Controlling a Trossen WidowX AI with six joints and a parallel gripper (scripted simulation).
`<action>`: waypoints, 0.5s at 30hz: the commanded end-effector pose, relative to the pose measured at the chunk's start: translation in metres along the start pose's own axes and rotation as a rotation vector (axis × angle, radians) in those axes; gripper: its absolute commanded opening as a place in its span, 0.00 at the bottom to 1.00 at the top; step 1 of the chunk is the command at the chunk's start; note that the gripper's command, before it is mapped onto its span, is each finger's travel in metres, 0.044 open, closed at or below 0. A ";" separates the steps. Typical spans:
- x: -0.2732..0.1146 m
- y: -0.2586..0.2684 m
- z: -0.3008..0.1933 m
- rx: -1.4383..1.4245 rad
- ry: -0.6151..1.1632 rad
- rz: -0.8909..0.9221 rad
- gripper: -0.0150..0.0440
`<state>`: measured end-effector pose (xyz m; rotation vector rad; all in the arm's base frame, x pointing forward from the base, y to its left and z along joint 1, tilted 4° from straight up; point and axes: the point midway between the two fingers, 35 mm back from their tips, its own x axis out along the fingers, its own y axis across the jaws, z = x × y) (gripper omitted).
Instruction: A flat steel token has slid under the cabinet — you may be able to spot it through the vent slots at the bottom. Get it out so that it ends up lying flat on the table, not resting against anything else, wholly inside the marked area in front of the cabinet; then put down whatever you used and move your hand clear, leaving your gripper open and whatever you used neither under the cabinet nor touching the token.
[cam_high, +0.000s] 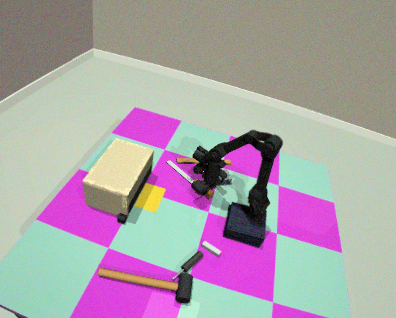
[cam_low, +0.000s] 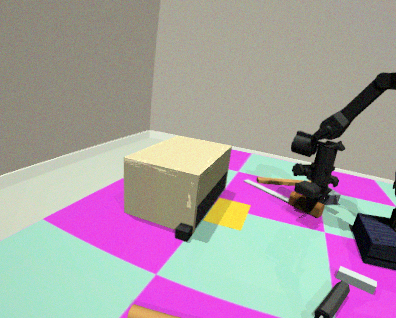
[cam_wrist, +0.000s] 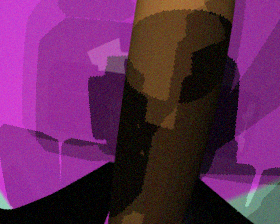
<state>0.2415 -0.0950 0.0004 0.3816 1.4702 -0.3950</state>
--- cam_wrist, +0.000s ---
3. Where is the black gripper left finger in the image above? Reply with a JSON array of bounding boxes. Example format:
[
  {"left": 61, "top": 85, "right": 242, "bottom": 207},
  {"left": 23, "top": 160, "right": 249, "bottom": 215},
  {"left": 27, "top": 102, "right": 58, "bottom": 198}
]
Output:
[{"left": 0, "top": 162, "right": 114, "bottom": 224}]

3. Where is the brown cylinder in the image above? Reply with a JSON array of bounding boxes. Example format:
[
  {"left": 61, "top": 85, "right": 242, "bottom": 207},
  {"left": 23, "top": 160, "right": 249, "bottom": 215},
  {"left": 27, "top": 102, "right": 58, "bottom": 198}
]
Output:
[{"left": 107, "top": 0, "right": 235, "bottom": 224}]

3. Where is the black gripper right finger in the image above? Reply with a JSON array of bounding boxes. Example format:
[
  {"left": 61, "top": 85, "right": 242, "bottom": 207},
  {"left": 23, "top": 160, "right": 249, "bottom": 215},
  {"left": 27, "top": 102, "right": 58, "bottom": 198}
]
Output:
[{"left": 181, "top": 178, "right": 255, "bottom": 224}]

